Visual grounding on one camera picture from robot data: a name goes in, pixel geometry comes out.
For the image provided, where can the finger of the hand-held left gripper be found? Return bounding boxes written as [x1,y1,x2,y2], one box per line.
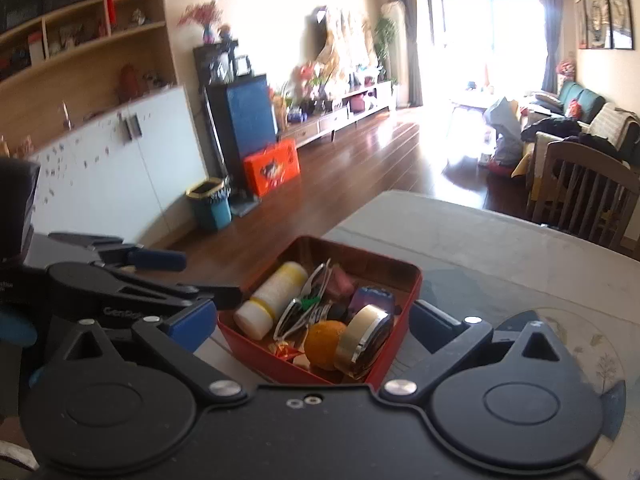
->
[100,264,242,311]
[47,232,187,273]

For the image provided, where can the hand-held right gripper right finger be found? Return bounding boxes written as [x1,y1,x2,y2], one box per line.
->
[380,300,571,404]

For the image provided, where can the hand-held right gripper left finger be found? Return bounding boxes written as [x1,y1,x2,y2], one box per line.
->
[62,299,249,404]

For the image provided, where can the white yellow bottle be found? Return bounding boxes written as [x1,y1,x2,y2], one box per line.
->
[233,261,309,339]

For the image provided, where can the red tin box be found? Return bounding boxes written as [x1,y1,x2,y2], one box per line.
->
[216,235,422,386]

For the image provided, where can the purple octopus toy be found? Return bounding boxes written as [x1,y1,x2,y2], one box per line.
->
[347,285,396,321]

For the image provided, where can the round metal tin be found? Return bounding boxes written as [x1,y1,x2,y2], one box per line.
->
[334,304,396,380]

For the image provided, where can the black white sunglasses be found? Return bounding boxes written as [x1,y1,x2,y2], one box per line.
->
[272,260,333,343]

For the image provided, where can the pink eraser block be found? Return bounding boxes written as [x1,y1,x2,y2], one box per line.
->
[327,266,357,297]

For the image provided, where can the orange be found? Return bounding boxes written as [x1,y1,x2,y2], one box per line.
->
[304,320,348,372]

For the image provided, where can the person's left hand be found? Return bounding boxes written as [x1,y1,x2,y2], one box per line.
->
[0,308,39,349]

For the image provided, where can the blue trash bin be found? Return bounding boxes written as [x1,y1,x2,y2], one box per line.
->
[186,177,233,232]

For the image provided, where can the printed table cover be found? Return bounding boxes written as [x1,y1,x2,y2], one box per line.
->
[192,190,640,480]

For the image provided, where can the grey dustpan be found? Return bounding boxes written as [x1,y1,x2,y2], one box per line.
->
[231,195,261,218]

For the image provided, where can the white cabinet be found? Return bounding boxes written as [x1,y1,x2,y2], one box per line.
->
[27,85,211,248]

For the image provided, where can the orange gift box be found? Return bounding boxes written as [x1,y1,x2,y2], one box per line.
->
[243,139,302,198]

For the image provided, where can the black blue cabinet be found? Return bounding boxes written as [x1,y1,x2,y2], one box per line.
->
[205,74,280,196]

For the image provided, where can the black tea machine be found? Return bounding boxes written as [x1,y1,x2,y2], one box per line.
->
[194,42,253,86]

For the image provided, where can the grey-blue plastic bag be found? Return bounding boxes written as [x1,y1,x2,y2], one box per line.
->
[484,96,523,166]

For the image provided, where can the wooden chair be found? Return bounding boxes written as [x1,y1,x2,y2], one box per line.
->
[526,141,640,261]

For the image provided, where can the wooden tv cabinet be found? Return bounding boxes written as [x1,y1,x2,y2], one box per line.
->
[277,80,401,151]

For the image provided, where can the wooden shelf unit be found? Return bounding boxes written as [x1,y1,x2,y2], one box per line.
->
[0,0,176,126]

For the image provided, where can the coffee table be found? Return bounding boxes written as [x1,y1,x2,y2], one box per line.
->
[447,91,501,121]

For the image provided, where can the dark clothes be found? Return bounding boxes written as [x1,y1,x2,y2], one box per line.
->
[521,117,581,141]

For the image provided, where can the flower arrangement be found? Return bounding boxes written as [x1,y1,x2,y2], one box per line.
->
[292,62,331,111]

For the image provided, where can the pink flower vase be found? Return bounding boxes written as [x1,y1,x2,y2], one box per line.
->
[177,0,223,46]

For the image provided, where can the white checkered blanket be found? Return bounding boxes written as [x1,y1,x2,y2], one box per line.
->
[587,102,640,136]

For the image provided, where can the teal sofa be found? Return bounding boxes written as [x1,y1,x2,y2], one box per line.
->
[530,81,640,161]

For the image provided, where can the floral cloth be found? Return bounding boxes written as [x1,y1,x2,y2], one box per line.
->
[315,7,381,83]

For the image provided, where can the green plant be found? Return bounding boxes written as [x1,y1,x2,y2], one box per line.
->
[374,17,398,86]

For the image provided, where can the grey curtain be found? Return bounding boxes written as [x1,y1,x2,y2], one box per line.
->
[397,0,426,108]
[537,0,566,93]

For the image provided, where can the covered standing air conditioner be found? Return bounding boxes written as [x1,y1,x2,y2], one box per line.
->
[381,0,407,81]

